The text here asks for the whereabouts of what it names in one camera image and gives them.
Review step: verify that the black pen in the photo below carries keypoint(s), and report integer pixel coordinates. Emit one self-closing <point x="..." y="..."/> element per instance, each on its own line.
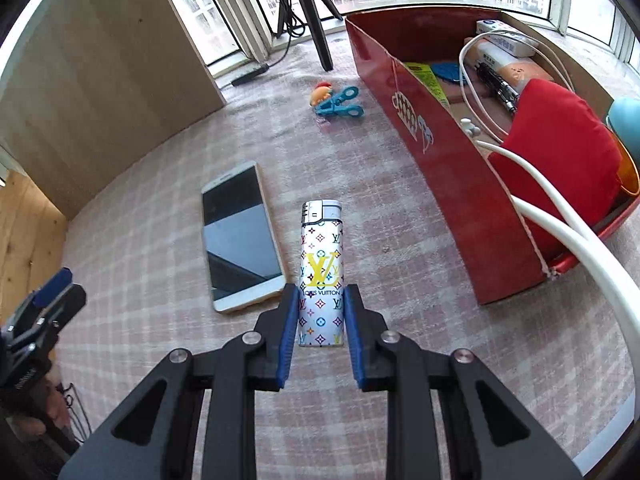
<point x="497" y="85"/>

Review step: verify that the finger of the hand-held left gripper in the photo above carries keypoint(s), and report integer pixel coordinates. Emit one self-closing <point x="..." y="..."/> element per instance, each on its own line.
<point x="52" y="285"/>
<point x="55" y="310"/>

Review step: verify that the orange container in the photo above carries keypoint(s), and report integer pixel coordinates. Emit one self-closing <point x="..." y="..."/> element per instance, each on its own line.
<point x="630" y="170"/>

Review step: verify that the light wooden cabinet panel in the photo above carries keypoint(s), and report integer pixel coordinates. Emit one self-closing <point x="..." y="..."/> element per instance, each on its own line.
<point x="100" y="60"/>

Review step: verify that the black tripod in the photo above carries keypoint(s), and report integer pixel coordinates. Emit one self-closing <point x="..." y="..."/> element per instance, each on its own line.
<point x="320" y="35"/>

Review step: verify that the blue clip with cartoon figure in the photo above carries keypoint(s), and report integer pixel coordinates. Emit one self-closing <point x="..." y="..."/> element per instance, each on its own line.
<point x="345" y="102"/>

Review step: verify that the red cardboard box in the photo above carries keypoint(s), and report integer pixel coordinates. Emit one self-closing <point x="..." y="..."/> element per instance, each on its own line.
<point x="450" y="160"/>

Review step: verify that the green yellow packet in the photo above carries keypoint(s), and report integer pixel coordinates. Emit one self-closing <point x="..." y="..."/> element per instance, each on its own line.
<point x="427" y="82"/>

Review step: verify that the white patterned lighter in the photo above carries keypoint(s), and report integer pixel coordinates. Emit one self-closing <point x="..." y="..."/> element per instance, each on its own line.
<point x="320" y="270"/>

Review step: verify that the light blue cup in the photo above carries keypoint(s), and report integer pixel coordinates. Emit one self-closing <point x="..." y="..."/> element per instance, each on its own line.
<point x="625" y="117"/>

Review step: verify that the red cloth pouch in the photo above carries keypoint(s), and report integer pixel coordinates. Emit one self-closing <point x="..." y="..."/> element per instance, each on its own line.
<point x="555" y="150"/>

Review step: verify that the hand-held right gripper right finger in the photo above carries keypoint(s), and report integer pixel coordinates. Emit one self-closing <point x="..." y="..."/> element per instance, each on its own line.
<point x="353" y="340"/>

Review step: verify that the white blue printed box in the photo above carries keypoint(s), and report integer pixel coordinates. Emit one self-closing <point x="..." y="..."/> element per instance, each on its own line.
<point x="507" y="37"/>

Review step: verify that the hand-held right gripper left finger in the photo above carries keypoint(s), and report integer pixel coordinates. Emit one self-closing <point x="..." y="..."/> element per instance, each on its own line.
<point x="287" y="340"/>

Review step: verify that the pink plaid blanket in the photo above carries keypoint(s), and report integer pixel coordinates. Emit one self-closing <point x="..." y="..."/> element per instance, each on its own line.
<point x="160" y="260"/>

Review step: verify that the white gold smartphone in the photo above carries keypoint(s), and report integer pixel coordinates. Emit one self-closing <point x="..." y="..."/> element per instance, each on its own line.
<point x="241" y="240"/>

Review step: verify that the peach coloured box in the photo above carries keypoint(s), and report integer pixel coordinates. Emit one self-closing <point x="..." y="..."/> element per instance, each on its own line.
<point x="525" y="72"/>

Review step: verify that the pine wood panel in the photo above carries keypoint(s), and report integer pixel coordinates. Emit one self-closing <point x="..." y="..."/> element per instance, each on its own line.
<point x="25" y="245"/>

